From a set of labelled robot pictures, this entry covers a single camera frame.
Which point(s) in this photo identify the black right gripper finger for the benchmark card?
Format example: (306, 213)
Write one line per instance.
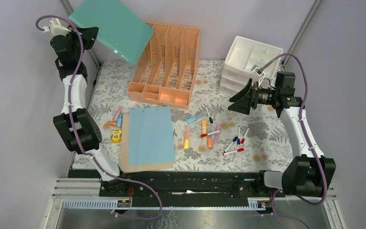
(240, 106)
(242, 93)

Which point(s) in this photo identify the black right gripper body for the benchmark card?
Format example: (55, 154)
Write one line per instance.
(261, 96)

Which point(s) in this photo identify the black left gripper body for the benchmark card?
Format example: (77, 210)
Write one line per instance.
(73, 39)

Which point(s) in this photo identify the green folder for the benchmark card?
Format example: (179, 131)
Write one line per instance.
(120, 30)

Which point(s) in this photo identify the light blue folder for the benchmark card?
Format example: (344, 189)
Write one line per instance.
(151, 136)

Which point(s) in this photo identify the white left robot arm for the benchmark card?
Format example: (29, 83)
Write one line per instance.
(74, 124)

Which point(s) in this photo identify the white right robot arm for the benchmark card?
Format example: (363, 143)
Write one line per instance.
(310, 172)

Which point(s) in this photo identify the black cap marker right group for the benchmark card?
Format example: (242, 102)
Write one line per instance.
(228, 147)

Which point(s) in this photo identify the black cap whiteboard marker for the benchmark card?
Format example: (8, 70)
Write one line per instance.
(209, 115)

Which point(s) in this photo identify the blue cap marker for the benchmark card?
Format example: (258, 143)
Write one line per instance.
(238, 136)

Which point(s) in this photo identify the red cap marker upper right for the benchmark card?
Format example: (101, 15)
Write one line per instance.
(244, 137)

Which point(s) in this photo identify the white plastic drawer unit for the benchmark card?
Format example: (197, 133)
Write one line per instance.
(244, 53)

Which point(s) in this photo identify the red cap marker lowest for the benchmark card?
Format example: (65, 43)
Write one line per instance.
(232, 152)

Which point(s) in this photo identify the floral table cloth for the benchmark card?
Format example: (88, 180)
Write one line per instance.
(266, 146)

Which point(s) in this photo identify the red cap marker on highlighters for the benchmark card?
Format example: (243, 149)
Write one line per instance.
(210, 133)

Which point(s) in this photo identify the orange plastic file organizer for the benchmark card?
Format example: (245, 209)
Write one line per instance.
(167, 69)

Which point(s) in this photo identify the orange highlighter left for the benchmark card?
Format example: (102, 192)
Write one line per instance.
(112, 123)

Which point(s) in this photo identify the tan kraft folder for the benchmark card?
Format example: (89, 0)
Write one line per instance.
(124, 153)

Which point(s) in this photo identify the yellow owl eraser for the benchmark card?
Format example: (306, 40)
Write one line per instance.
(116, 136)

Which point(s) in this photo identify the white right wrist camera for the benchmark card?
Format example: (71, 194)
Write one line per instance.
(257, 70)

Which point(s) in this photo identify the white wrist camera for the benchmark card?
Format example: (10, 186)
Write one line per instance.
(55, 28)
(257, 70)

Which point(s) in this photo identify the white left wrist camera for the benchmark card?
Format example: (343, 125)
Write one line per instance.
(55, 28)

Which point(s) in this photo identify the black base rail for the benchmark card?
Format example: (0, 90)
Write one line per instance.
(188, 189)

